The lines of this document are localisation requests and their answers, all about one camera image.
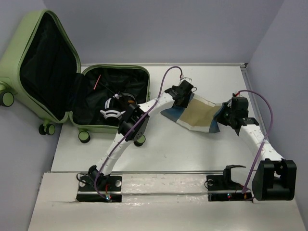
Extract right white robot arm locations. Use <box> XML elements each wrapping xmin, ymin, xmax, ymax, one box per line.
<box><xmin>216</xmin><ymin>96</ymin><xmax>297</xmax><ymax>201</ymax></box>

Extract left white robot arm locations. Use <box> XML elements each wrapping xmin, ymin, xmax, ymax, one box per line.
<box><xmin>88</xmin><ymin>79</ymin><xmax>194</xmax><ymax>191</ymax></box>

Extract green hard-shell suitcase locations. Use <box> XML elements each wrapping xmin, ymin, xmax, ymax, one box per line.
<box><xmin>0</xmin><ymin>9</ymin><xmax>150</xmax><ymax>143</ymax></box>

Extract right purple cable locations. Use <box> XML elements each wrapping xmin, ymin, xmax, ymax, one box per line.
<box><xmin>232</xmin><ymin>90</ymin><xmax>274</xmax><ymax>194</ymax></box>

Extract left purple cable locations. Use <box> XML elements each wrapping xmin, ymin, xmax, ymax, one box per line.
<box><xmin>94</xmin><ymin>66</ymin><xmax>185</xmax><ymax>198</ymax></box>

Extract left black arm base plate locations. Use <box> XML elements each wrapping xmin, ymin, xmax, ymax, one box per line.
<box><xmin>76</xmin><ymin>173</ymin><xmax>122</xmax><ymax>203</ymax></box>

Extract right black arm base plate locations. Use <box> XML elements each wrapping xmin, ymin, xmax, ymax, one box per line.
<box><xmin>204</xmin><ymin>175</ymin><xmax>254</xmax><ymax>202</ymax></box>

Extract purple cable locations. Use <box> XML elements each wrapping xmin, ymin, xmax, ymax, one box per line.
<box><xmin>94</xmin><ymin>66</ymin><xmax>185</xmax><ymax>198</ymax></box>
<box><xmin>232</xmin><ymin>90</ymin><xmax>274</xmax><ymax>194</ymax></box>

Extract black and white headphones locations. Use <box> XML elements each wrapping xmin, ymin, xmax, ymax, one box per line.
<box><xmin>100</xmin><ymin>92</ymin><xmax>137</xmax><ymax>122</ymax></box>

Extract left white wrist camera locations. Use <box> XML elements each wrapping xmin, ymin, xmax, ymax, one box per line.
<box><xmin>180</xmin><ymin>76</ymin><xmax>192</xmax><ymax>83</ymax></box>

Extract metal table edge rail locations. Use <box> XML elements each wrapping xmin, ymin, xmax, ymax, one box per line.
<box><xmin>240</xmin><ymin>63</ymin><xmax>279</xmax><ymax>171</ymax></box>

